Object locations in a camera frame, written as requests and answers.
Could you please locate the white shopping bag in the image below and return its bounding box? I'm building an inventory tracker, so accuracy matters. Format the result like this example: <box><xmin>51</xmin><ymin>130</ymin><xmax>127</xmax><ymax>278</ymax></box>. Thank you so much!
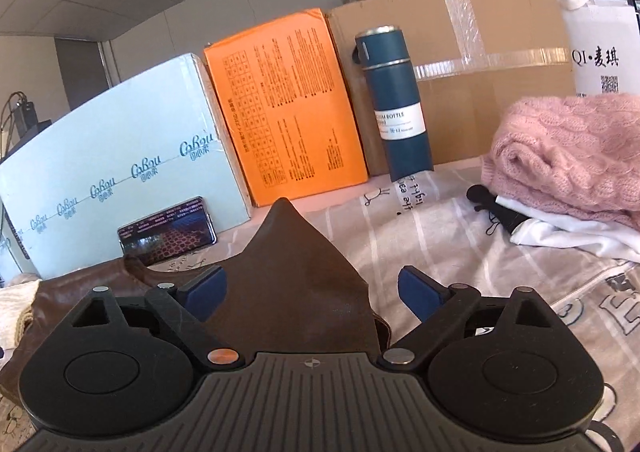
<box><xmin>559</xmin><ymin>0</ymin><xmax>639</xmax><ymax>96</ymax></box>

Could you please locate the dark blue vacuum bottle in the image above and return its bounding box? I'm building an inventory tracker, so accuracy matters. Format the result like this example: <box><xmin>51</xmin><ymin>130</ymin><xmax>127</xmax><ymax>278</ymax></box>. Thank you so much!
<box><xmin>355</xmin><ymin>25</ymin><xmax>434</xmax><ymax>181</ymax></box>

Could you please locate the white and black garment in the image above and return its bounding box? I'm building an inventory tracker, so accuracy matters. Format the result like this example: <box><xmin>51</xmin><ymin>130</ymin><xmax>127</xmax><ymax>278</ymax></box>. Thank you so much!
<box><xmin>466</xmin><ymin>184</ymin><xmax>639</xmax><ymax>263</ymax></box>

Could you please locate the orange cardboard box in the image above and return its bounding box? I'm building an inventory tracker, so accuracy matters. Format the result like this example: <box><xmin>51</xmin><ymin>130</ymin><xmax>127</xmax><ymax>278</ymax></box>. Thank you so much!
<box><xmin>204</xmin><ymin>8</ymin><xmax>368</xmax><ymax>207</ymax></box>

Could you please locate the cream knitted garment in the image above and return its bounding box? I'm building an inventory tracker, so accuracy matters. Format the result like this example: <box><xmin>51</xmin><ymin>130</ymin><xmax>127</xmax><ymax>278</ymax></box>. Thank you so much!
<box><xmin>0</xmin><ymin>273</ymin><xmax>41</xmax><ymax>363</ymax></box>

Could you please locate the black smartphone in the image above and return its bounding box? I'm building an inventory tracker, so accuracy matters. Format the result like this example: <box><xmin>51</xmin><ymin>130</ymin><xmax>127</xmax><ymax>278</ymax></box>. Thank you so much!
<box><xmin>117</xmin><ymin>196</ymin><xmax>217</xmax><ymax>265</ymax></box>

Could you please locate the brown cardboard box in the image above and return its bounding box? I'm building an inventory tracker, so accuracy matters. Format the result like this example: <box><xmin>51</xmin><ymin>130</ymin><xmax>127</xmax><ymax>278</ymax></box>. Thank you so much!
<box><xmin>326</xmin><ymin>0</ymin><xmax>576</xmax><ymax>175</ymax></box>

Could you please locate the pink knitted sweater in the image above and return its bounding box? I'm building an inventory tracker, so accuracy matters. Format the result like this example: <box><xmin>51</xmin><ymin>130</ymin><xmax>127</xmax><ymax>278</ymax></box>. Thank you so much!
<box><xmin>482</xmin><ymin>93</ymin><xmax>639</xmax><ymax>230</ymax></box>

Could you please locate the brown leather garment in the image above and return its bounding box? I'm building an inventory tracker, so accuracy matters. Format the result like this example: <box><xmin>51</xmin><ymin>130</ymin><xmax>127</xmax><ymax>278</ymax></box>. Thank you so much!
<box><xmin>1</xmin><ymin>199</ymin><xmax>390</xmax><ymax>403</ymax></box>

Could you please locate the light blue cardboard box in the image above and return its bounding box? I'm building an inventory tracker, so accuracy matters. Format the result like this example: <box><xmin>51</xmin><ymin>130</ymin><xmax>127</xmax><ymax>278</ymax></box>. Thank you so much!
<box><xmin>1</xmin><ymin>54</ymin><xmax>250</xmax><ymax>281</ymax></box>

